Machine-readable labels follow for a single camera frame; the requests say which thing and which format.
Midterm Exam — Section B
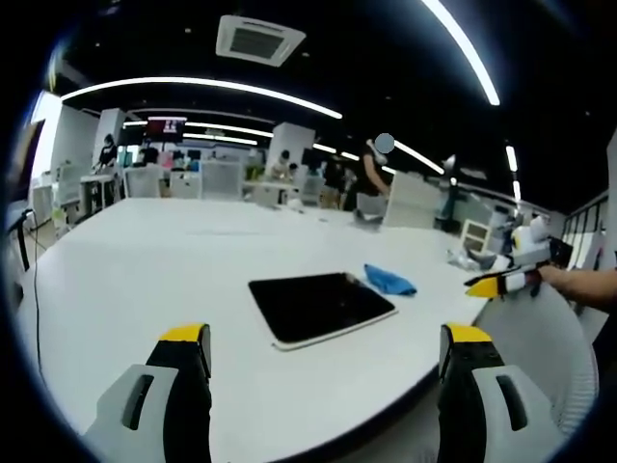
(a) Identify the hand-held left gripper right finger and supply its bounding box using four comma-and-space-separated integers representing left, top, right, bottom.
436, 322, 571, 463

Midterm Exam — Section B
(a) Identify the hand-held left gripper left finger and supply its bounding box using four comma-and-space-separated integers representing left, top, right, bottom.
84, 322, 214, 463

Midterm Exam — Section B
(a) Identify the blue cleaning cloth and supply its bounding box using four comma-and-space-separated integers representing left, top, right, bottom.
362, 263, 418, 297

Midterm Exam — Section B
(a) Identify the person's right hand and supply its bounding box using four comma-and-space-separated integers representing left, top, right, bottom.
528, 264, 587, 306

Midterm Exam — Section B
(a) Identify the crumpled clear plastic bag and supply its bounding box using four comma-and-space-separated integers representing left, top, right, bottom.
446, 247, 498, 270

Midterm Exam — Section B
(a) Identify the white small cabinet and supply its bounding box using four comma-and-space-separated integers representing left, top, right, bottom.
459, 218, 494, 256

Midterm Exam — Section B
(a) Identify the black railing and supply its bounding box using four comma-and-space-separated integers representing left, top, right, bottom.
562, 191, 609, 272

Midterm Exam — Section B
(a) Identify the white mesh office chair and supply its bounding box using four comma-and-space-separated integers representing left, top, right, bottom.
473, 287, 600, 438

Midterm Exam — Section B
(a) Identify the white board panel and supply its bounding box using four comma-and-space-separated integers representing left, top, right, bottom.
382, 172, 445, 232

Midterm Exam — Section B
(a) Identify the grey box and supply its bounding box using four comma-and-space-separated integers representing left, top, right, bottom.
353, 194, 388, 229

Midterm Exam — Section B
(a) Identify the straight ceiling light strip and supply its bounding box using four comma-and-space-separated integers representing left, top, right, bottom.
420, 0, 502, 107

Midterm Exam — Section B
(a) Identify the black stand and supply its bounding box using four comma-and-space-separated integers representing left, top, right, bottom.
5, 208, 36, 272

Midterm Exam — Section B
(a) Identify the white mesh partition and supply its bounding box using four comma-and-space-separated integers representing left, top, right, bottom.
201, 159, 244, 201

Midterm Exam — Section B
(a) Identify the short ceiling light strip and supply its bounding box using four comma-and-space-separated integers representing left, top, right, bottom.
184, 121, 275, 140

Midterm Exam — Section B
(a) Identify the long curved ceiling light strip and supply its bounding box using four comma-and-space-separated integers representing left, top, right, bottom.
61, 75, 344, 121

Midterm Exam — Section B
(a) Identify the ceiling air conditioner vent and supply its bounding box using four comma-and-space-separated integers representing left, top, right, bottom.
215, 14, 308, 68

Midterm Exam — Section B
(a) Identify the thin black cable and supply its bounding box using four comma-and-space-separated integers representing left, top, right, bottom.
26, 210, 48, 375

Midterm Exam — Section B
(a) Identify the red wall screen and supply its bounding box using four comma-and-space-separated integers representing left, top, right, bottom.
146, 116, 187, 144

